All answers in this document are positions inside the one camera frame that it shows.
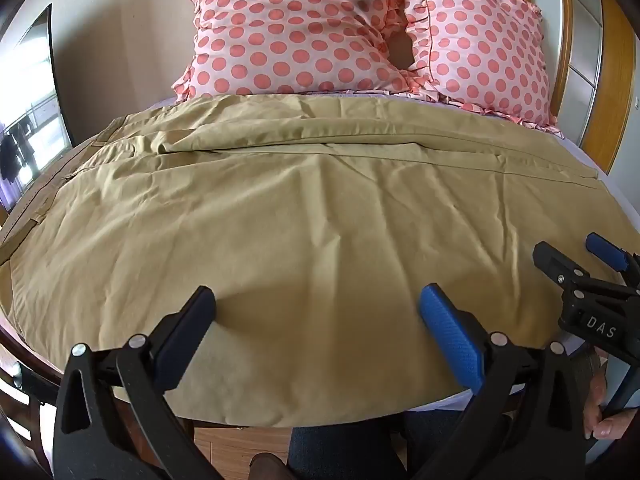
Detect person's legs in jeans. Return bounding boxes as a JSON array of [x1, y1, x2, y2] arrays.
[[289, 407, 516, 480]]

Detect brown rounded object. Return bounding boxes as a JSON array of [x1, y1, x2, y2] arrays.
[[249, 452, 288, 480]]

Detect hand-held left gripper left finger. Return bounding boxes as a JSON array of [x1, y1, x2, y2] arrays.
[[52, 286, 217, 480]]

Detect small pink polka dot pillow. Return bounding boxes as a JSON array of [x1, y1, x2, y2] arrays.
[[395, 0, 563, 136]]

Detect large pink polka dot pillow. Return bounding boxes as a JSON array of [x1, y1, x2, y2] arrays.
[[171, 0, 423, 103]]

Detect window with dark frame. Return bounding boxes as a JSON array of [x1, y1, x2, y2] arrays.
[[0, 4, 72, 213]]

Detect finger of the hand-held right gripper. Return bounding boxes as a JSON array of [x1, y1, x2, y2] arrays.
[[585, 232, 640, 281], [532, 241, 640, 306]]

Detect olive green bed sheet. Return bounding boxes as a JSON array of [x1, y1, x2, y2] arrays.
[[0, 94, 640, 428]]

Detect person's right hand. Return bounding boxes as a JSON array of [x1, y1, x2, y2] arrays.
[[582, 355, 640, 441]]

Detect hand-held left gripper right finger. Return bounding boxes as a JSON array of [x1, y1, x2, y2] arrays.
[[414, 283, 587, 480]]

